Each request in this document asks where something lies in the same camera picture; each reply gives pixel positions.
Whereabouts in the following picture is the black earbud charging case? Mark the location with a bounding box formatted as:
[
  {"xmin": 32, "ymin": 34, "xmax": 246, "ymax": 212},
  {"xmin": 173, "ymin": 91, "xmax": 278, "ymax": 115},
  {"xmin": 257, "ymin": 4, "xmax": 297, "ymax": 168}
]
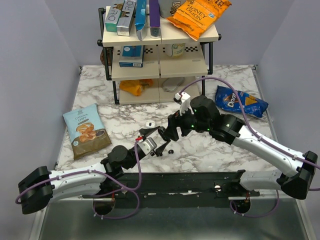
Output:
[{"xmin": 157, "ymin": 126, "xmax": 171, "ymax": 142}]

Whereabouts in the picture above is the beige three-tier shelf rack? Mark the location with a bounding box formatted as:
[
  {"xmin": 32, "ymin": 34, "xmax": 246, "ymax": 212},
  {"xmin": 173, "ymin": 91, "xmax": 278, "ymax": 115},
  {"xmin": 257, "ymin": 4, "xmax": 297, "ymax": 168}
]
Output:
[{"xmin": 97, "ymin": 6, "xmax": 221, "ymax": 105}]

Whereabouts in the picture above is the orange snack bag bottom shelf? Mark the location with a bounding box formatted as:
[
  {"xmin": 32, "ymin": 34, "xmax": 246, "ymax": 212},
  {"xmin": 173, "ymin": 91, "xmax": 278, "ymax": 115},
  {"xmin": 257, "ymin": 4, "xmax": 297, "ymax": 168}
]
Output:
[{"xmin": 119, "ymin": 79, "xmax": 154, "ymax": 96}]

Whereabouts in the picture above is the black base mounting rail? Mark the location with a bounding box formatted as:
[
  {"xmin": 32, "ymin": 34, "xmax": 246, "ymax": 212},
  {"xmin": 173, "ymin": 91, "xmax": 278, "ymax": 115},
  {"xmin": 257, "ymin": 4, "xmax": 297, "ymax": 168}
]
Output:
[{"xmin": 93, "ymin": 170, "xmax": 260, "ymax": 209}]

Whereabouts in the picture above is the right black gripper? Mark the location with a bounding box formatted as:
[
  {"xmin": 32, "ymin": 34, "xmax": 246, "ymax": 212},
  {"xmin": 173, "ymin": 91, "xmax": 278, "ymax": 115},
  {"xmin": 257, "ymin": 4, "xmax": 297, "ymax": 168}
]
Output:
[{"xmin": 162, "ymin": 102, "xmax": 211, "ymax": 142}]

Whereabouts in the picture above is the brown object behind rack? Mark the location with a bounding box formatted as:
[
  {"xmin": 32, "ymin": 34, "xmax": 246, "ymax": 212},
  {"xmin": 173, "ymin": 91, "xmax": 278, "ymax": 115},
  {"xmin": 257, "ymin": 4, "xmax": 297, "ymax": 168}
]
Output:
[{"xmin": 100, "ymin": 50, "xmax": 110, "ymax": 66}]

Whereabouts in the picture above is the orange honey dijon chip bag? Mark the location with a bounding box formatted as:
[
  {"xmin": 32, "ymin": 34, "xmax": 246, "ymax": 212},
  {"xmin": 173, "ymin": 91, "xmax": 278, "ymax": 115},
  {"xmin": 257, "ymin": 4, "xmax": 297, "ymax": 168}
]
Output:
[{"xmin": 167, "ymin": 0, "xmax": 232, "ymax": 41}]

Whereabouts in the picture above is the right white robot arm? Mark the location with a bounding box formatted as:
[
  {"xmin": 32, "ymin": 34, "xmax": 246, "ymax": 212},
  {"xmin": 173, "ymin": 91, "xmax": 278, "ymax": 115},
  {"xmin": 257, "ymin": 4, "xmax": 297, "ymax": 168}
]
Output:
[{"xmin": 163, "ymin": 92, "xmax": 318, "ymax": 200}]

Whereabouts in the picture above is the blue Doritos chip bag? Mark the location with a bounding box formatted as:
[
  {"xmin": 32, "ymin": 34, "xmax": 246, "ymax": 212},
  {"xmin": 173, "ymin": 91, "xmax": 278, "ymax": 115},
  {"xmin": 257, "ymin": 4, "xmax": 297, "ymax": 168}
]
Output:
[{"xmin": 214, "ymin": 85, "xmax": 269, "ymax": 118}]

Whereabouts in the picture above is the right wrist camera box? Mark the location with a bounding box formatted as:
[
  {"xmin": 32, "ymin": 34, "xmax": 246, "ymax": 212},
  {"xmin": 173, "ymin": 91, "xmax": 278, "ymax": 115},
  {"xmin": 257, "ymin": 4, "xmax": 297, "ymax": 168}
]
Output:
[{"xmin": 173, "ymin": 92, "xmax": 191, "ymax": 116}]

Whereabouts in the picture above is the blue tall carton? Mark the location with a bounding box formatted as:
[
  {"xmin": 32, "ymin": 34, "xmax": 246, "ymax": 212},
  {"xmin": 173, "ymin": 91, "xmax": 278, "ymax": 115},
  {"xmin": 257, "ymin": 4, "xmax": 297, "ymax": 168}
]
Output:
[{"xmin": 134, "ymin": 0, "xmax": 148, "ymax": 41}]

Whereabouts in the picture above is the cassava chips bag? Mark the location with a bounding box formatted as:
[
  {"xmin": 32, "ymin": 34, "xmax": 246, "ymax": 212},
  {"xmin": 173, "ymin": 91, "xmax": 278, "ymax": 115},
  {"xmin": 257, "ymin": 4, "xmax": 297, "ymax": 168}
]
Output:
[{"xmin": 63, "ymin": 103, "xmax": 112, "ymax": 160}]

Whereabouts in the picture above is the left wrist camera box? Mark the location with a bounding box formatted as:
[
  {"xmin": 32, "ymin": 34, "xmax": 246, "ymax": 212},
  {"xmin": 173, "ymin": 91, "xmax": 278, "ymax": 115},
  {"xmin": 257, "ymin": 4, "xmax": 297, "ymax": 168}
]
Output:
[{"xmin": 137, "ymin": 137, "xmax": 157, "ymax": 155}]

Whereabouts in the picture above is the teal RiO box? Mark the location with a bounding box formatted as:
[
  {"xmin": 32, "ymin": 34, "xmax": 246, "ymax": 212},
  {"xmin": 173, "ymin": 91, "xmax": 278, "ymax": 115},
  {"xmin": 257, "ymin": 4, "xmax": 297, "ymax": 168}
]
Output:
[{"xmin": 104, "ymin": 0, "xmax": 124, "ymax": 33}]

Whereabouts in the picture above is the blue white box middle shelf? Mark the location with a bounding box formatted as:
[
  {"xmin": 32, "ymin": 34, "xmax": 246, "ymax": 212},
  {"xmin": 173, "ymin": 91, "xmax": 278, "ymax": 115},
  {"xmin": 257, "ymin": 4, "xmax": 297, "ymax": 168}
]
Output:
[{"xmin": 118, "ymin": 45, "xmax": 145, "ymax": 68}]

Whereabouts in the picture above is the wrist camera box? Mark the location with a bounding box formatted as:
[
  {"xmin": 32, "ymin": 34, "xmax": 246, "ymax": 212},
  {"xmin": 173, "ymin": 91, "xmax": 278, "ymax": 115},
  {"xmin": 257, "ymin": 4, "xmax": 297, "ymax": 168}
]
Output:
[
  {"xmin": 173, "ymin": 92, "xmax": 191, "ymax": 116},
  {"xmin": 137, "ymin": 137, "xmax": 157, "ymax": 155}
]

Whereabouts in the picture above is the white earbud charging case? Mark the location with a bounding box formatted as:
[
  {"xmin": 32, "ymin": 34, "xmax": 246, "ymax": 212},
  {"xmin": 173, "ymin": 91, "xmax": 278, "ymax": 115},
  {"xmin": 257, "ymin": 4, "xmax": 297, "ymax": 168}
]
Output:
[{"xmin": 145, "ymin": 120, "xmax": 156, "ymax": 129}]

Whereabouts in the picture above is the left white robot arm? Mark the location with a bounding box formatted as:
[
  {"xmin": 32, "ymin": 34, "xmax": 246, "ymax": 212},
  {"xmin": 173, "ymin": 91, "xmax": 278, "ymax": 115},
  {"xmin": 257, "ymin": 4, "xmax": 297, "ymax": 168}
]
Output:
[{"xmin": 15, "ymin": 126, "xmax": 173, "ymax": 215}]

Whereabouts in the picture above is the silver RiO box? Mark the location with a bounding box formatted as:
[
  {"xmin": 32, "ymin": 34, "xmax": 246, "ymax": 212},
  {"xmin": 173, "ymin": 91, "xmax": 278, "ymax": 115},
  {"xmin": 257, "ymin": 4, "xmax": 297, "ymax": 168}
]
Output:
[{"xmin": 116, "ymin": 0, "xmax": 137, "ymax": 37}]

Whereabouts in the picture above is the grey printed pouch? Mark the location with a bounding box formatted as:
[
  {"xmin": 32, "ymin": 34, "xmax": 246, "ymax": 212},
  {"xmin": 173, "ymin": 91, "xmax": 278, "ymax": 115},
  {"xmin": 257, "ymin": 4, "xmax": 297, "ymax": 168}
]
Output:
[{"xmin": 158, "ymin": 0, "xmax": 186, "ymax": 19}]

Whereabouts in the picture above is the cream printed mug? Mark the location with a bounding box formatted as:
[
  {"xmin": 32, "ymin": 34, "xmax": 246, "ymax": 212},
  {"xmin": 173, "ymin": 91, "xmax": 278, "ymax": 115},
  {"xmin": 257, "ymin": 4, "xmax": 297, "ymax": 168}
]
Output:
[{"xmin": 165, "ymin": 43, "xmax": 185, "ymax": 58}]

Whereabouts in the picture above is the purple tall box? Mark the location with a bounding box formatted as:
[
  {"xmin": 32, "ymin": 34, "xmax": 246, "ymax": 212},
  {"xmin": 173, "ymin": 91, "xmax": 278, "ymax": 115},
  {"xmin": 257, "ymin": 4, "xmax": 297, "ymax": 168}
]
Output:
[{"xmin": 149, "ymin": 0, "xmax": 161, "ymax": 38}]

